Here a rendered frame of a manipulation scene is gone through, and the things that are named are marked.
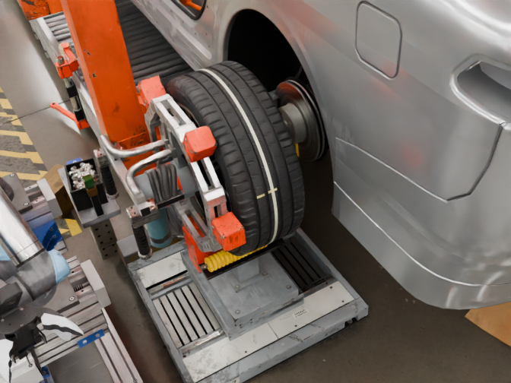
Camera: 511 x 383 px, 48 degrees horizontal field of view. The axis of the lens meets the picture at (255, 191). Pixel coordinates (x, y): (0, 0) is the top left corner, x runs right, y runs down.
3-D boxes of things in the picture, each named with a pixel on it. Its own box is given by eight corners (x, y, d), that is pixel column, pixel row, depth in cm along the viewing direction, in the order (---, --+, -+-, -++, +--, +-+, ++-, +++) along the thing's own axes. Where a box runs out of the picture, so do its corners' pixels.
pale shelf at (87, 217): (122, 213, 250) (120, 208, 248) (84, 229, 245) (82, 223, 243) (93, 161, 279) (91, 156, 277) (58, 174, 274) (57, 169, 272)
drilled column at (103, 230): (121, 252, 291) (100, 191, 262) (103, 260, 288) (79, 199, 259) (115, 240, 297) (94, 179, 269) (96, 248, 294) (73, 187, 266)
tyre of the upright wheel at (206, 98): (297, 264, 217) (317, 147, 165) (242, 290, 210) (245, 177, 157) (219, 148, 252) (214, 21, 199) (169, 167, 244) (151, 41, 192)
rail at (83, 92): (163, 213, 285) (154, 180, 270) (145, 220, 282) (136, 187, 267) (46, 26, 450) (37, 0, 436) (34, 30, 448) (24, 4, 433)
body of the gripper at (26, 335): (50, 343, 116) (20, 311, 122) (42, 315, 111) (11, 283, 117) (15, 366, 111) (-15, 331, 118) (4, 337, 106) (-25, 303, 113)
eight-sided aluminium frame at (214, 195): (237, 274, 200) (220, 153, 164) (220, 283, 198) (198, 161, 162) (176, 187, 237) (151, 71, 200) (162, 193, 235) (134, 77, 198)
